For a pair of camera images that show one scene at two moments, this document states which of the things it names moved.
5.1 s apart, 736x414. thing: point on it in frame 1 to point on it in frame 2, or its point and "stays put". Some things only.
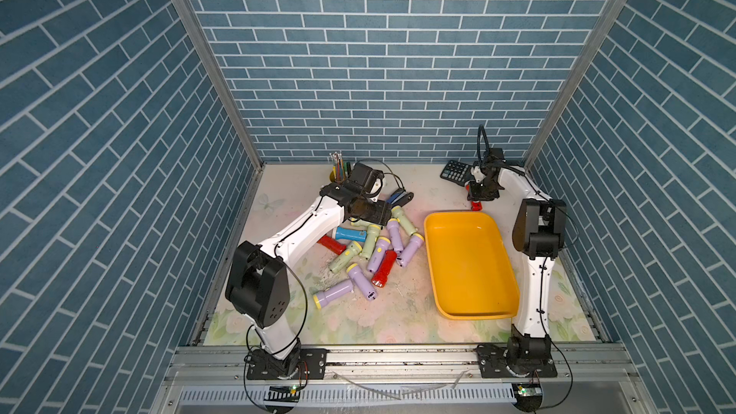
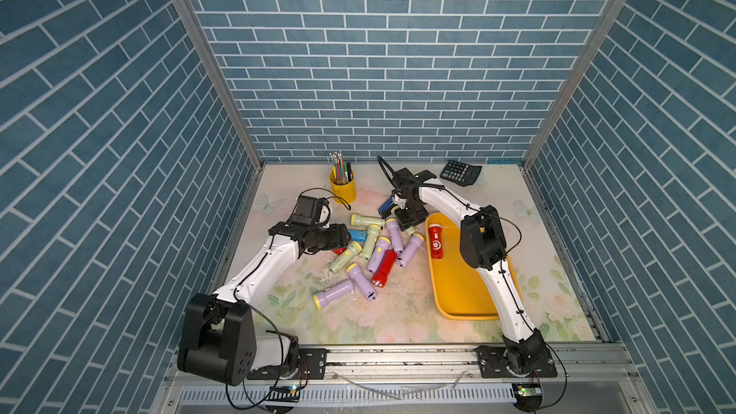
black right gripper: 471,195 to 403,224
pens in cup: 340,169 stays put
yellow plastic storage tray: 471,267 stays put
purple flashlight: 410,249 stays put
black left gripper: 381,213 to 337,238
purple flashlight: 395,234 stays put
